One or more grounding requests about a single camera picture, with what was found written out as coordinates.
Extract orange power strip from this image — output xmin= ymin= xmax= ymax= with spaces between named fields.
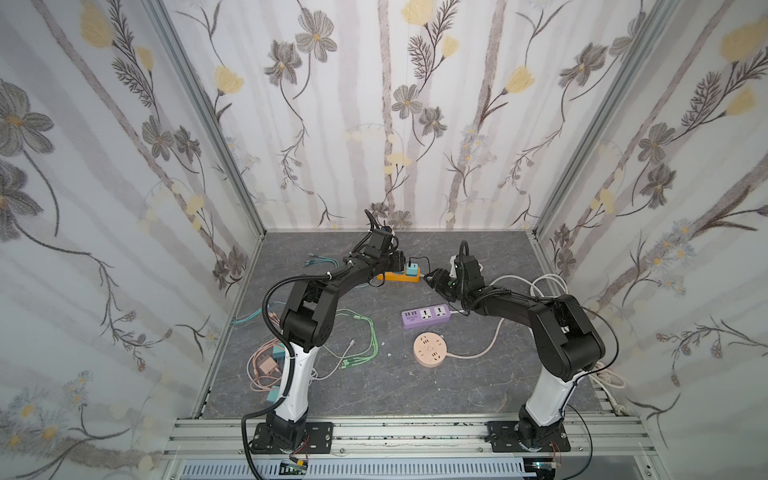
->
xmin=377 ymin=270 xmax=421 ymax=283

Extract purple power strip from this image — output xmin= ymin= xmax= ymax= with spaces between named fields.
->
xmin=401 ymin=304 xmax=452 ymax=330

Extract pink round power strip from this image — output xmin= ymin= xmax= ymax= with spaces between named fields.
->
xmin=413 ymin=332 xmax=447 ymax=368

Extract pink charger plug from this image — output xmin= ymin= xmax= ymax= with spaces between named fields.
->
xmin=256 ymin=356 xmax=279 ymax=376

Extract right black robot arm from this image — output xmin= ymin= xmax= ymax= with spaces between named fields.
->
xmin=425 ymin=241 xmax=606 ymax=451

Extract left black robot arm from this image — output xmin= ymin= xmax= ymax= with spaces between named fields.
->
xmin=241 ymin=210 xmax=405 ymax=451

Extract black charging cable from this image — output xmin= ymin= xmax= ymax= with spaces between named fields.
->
xmin=413 ymin=255 xmax=469 ymax=316

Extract teal multi-head charging cable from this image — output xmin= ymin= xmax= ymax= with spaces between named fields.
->
xmin=230 ymin=254 xmax=361 ymax=328

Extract light green charging cable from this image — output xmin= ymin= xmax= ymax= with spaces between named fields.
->
xmin=323 ymin=308 xmax=380 ymax=370

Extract white charging cable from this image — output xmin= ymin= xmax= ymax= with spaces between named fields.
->
xmin=311 ymin=338 xmax=358 ymax=382

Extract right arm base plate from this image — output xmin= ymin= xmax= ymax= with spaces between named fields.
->
xmin=484 ymin=419 xmax=571 ymax=453

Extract white power cords bundle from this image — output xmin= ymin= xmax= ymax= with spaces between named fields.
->
xmin=446 ymin=272 xmax=628 ymax=415

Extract pink charging cable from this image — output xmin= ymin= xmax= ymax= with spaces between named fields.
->
xmin=247 ymin=311 xmax=295 ymax=392

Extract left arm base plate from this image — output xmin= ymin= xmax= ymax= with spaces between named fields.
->
xmin=248 ymin=422 xmax=334 ymax=454

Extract aluminium mounting rail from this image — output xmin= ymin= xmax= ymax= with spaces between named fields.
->
xmin=161 ymin=412 xmax=657 ymax=461

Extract white slotted cable duct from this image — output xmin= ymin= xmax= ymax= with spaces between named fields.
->
xmin=179 ymin=458 xmax=535 ymax=480

